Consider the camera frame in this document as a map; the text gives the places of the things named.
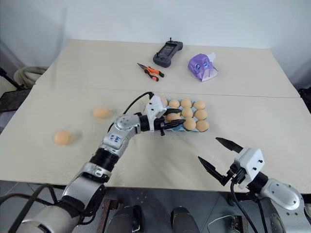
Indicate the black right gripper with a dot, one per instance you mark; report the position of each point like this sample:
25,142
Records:
235,173

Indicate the black flat stand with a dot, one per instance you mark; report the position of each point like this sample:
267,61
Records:
13,98

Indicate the dark rounded shape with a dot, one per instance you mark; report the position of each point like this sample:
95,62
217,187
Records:
183,219
127,219

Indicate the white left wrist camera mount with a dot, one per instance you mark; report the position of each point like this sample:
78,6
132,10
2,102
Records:
155,108

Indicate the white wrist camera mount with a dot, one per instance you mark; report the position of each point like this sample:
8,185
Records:
155,108
251,161

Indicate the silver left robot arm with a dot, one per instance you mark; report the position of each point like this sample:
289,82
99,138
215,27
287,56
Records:
116,140

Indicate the black handheld remote controller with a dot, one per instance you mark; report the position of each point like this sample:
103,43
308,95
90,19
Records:
167,54

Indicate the purple tissue pack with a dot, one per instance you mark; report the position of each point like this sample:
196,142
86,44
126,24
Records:
201,66

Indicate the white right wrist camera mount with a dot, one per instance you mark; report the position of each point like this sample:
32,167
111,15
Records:
251,161

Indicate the blue egg carton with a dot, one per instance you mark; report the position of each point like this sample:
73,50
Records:
181,130

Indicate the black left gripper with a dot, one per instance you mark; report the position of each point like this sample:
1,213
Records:
160,125

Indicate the orange black pliers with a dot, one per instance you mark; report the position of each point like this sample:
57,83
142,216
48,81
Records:
151,71

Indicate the black object beside table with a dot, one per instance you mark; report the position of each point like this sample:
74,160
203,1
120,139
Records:
305,95

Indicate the tan egg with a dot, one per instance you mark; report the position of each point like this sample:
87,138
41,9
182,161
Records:
201,114
174,103
62,137
101,113
173,117
186,103
202,126
164,102
187,112
190,123
199,104

